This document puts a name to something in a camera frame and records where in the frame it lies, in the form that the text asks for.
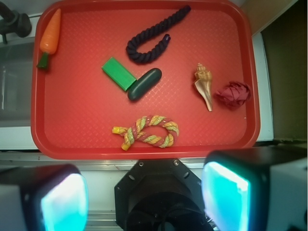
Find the orange toy carrot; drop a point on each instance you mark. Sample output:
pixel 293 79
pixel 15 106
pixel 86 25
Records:
pixel 50 38

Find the green rectangular block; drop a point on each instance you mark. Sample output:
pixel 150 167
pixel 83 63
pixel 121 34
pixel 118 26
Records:
pixel 119 74

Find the tan conch seashell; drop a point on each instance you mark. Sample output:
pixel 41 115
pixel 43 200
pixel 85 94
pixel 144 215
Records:
pixel 203 84

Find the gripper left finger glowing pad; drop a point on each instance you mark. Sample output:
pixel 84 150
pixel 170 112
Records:
pixel 45 198

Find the dark green toy cucumber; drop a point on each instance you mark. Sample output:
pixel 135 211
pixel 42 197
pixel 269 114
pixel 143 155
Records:
pixel 145 83

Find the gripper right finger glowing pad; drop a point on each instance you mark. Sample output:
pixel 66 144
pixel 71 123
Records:
pixel 257 189

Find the grey faucet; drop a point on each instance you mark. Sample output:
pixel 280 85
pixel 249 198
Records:
pixel 13 22

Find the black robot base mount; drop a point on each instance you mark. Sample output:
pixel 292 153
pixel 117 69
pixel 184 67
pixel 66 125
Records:
pixel 160 195

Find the red plastic tray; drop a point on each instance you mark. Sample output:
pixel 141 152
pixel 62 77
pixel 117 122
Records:
pixel 75 104

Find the red paper ball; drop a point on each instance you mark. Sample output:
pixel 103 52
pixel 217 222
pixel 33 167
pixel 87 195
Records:
pixel 234 95

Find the grey sink basin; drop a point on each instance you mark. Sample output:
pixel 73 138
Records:
pixel 16 60

